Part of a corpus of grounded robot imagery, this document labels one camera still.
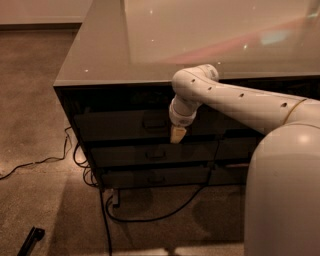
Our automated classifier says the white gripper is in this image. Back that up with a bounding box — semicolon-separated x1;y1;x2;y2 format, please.
169;102;197;144

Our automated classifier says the grey drawer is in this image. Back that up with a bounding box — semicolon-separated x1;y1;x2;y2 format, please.
208;163;249;186
216;137;260;160
74;106;246;142
102;166;210;188
91;142;218;167

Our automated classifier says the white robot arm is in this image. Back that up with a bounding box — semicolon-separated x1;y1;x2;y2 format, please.
169;64;320;256

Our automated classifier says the grey drawer cabinet counter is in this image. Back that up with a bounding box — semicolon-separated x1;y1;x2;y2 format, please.
54;0;320;190

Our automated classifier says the black bar on floor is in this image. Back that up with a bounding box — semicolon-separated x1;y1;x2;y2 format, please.
17;227;45;256

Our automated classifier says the thick black floor cable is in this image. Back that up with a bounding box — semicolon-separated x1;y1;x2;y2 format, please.
98;139;221;256

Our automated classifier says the thin black floor cable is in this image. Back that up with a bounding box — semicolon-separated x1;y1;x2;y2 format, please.
0;125;98;188

